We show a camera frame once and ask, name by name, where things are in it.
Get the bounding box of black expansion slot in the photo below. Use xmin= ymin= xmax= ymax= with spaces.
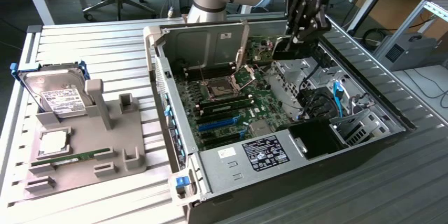
xmin=193 ymin=112 xmax=240 ymax=125
xmin=200 ymin=131 xmax=242 ymax=142

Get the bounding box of silver disk bracket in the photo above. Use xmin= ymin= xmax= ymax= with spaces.
xmin=328 ymin=108 xmax=388 ymax=148

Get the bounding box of green RAM stick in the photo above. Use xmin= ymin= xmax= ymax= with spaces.
xmin=30 ymin=147 xmax=112 ymax=168

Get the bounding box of CPU socket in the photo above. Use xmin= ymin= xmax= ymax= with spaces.
xmin=205 ymin=77 xmax=242 ymax=102

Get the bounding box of open black PC case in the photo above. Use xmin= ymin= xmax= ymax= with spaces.
xmin=142 ymin=16 xmax=417 ymax=224

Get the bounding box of hard disk with blue carrier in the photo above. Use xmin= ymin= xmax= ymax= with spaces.
xmin=8 ymin=60 xmax=96 ymax=120

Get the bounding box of metal socket cover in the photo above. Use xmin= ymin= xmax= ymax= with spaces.
xmin=229 ymin=64 xmax=258 ymax=91

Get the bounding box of thin locking lever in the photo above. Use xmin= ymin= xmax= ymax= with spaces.
xmin=198 ymin=60 xmax=208 ymax=90

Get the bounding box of blue wire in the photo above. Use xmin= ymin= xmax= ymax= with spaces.
xmin=333 ymin=80 xmax=346 ymax=119

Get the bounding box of black RAM stick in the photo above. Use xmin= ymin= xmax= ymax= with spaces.
xmin=198 ymin=97 xmax=254 ymax=112

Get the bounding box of grey equipment box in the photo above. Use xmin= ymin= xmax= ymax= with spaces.
xmin=384 ymin=33 xmax=440 ymax=72

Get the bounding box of silver disk bay cage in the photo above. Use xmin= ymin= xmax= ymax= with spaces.
xmin=270 ymin=37 xmax=338 ymax=99

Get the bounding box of black wire bundle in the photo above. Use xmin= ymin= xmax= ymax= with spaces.
xmin=298 ymin=87 xmax=338 ymax=120

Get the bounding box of grey chipset heatsink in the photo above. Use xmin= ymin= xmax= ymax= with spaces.
xmin=248 ymin=119 xmax=277 ymax=136

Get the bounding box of aluminium profile frame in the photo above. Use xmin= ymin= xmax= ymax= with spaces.
xmin=372 ymin=0 xmax=448 ymax=59

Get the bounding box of office chair base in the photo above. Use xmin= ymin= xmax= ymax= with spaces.
xmin=81 ymin=0 xmax=158 ymax=22

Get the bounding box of graphics card with black shroud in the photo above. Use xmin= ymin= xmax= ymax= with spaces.
xmin=234 ymin=18 xmax=314 ymax=70

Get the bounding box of blue case latch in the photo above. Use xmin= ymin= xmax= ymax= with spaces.
xmin=173 ymin=176 xmax=190 ymax=191

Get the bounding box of silver CPU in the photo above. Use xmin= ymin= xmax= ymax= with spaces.
xmin=37 ymin=130 xmax=70 ymax=156

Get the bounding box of grey parts rack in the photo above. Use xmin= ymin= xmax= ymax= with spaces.
xmin=22 ymin=78 xmax=148 ymax=201

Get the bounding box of coiled black cable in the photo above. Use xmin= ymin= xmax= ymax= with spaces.
xmin=361 ymin=28 xmax=389 ymax=49

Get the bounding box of grey power supply with label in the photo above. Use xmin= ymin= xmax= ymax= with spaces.
xmin=190 ymin=129 xmax=310 ymax=200

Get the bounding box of green motherboard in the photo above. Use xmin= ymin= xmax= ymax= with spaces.
xmin=173 ymin=61 xmax=293 ymax=152

